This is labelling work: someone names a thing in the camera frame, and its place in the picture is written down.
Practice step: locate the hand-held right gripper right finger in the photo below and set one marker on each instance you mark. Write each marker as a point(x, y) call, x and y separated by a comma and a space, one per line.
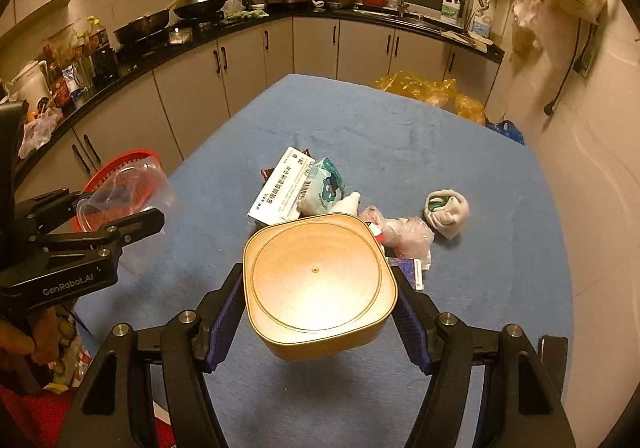
point(407, 323)

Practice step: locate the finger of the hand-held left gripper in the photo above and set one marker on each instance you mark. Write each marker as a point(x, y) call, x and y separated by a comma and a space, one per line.
point(140, 220)
point(50, 205)

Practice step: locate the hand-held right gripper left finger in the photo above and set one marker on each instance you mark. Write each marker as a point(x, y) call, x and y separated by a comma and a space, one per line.
point(220, 323)

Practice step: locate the clear plastic cup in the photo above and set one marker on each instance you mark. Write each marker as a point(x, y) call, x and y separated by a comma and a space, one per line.
point(150, 188)

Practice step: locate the blue and white small box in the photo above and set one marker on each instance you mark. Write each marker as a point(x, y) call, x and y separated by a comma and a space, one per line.
point(414, 273)

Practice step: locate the red plastic mesh basket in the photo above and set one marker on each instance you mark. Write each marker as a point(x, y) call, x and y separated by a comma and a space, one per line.
point(100, 180)

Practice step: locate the clear plastic bag pink contents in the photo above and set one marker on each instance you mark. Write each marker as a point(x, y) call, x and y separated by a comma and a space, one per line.
point(405, 233)

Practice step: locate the tan square plastic container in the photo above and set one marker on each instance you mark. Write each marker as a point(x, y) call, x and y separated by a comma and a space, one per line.
point(315, 288)

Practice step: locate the white medicine box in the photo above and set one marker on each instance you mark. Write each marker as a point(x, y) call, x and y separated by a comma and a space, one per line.
point(285, 188)

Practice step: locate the person's left hand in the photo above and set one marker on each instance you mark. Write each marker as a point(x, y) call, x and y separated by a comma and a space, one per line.
point(25, 338)

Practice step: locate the crumpled clear plastic bag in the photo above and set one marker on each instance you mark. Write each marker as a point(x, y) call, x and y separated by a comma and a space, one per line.
point(40, 128)

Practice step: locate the black kitchen countertop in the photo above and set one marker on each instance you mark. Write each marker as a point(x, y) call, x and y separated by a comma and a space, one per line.
point(70, 114)

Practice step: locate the white crumpled tissue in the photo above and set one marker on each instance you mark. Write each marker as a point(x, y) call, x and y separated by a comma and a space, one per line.
point(350, 202)

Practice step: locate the grey kitchen base cabinets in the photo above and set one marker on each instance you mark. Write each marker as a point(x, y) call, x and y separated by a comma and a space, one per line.
point(190, 93)

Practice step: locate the person's red garment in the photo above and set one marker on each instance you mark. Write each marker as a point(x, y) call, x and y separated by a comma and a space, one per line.
point(35, 418)

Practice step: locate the row of condiment bottles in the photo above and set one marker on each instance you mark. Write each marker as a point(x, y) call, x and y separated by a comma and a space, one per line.
point(102, 63)

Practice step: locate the teal tissue packet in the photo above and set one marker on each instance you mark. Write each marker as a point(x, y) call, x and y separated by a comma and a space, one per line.
point(322, 188)

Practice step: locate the black gas stove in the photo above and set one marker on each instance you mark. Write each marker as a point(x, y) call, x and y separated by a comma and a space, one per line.
point(165, 38)

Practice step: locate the black frying pan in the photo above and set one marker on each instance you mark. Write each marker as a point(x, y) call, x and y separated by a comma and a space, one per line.
point(145, 25)

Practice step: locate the blue plastic bag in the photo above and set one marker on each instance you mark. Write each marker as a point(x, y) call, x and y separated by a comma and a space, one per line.
point(507, 130)

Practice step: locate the green cloth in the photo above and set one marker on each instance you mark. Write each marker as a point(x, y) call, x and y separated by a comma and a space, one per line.
point(245, 14)

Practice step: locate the yellow plastic bags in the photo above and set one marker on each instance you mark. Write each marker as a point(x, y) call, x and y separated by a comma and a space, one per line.
point(415, 85)

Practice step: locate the wooden cutting board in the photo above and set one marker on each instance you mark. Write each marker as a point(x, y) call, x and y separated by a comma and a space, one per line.
point(465, 39)

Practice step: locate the blue label detergent bottle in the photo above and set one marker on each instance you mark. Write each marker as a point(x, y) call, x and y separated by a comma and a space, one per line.
point(481, 25)

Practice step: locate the green label detergent bottle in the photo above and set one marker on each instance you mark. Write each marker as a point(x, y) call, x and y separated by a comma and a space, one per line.
point(450, 10)

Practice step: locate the hanging clear plastic bags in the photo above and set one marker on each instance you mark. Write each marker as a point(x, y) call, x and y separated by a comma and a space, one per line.
point(525, 13)

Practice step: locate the wall socket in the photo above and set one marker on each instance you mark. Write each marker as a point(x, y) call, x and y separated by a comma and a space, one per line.
point(582, 62)

